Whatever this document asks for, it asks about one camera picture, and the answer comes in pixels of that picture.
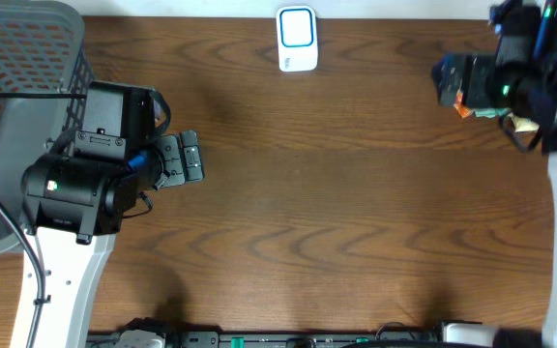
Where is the orange Kleenex tissue pack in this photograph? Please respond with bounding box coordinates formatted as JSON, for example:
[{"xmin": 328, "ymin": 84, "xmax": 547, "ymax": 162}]
[{"xmin": 454, "ymin": 90, "xmax": 474, "ymax": 119}]

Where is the large yellow wipes pack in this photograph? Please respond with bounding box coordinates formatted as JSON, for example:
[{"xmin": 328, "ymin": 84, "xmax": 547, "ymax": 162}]
[{"xmin": 510, "ymin": 113, "xmax": 540, "ymax": 133}]

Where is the teal wet wipes pack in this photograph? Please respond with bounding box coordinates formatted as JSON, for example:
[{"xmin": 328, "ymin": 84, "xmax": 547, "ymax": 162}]
[{"xmin": 473, "ymin": 108, "xmax": 509, "ymax": 119}]

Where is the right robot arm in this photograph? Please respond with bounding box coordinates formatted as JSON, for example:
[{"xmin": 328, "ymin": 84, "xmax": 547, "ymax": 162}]
[{"xmin": 432, "ymin": 1, "xmax": 557, "ymax": 347}]

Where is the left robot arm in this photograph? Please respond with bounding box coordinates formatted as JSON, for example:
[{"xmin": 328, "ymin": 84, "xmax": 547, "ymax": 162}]
[{"xmin": 11, "ymin": 81, "xmax": 205, "ymax": 347}]

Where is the white barcode scanner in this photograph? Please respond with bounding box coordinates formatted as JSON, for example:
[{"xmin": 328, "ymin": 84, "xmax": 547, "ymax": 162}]
[{"xmin": 276, "ymin": 5, "xmax": 318, "ymax": 73}]

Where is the grey plastic basket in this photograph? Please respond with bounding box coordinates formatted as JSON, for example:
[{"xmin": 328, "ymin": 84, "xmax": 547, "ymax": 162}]
[{"xmin": 0, "ymin": 0, "xmax": 95, "ymax": 256}]

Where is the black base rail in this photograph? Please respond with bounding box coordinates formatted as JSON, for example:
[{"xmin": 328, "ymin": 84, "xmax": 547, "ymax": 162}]
[{"xmin": 84, "ymin": 317, "xmax": 497, "ymax": 348}]

